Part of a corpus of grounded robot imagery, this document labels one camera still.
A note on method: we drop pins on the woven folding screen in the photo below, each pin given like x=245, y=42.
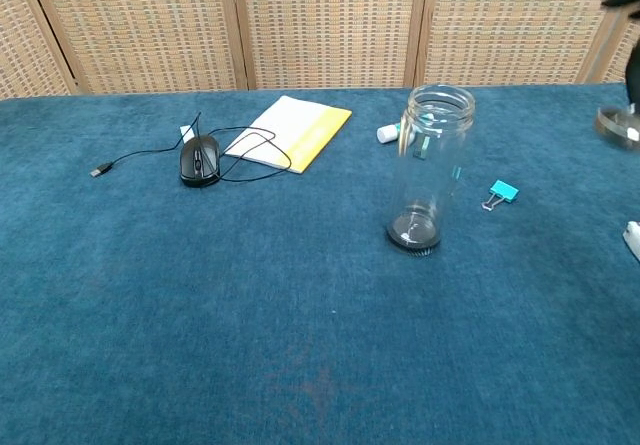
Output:
x=320, y=25

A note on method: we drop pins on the clear glass jar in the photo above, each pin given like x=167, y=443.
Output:
x=415, y=237

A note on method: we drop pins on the blue table mat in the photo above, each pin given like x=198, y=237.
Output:
x=200, y=290

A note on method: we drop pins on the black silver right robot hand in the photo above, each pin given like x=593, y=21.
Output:
x=634, y=80

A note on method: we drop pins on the pink white box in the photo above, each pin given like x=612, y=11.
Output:
x=634, y=237

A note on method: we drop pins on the black computer mouse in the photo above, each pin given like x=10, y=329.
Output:
x=200, y=162

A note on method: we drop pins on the teal binder clip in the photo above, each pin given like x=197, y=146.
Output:
x=505, y=190

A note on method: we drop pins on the white teal glue stick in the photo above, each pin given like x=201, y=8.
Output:
x=386, y=133

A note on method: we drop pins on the yellow white notebook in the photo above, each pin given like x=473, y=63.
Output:
x=300, y=135

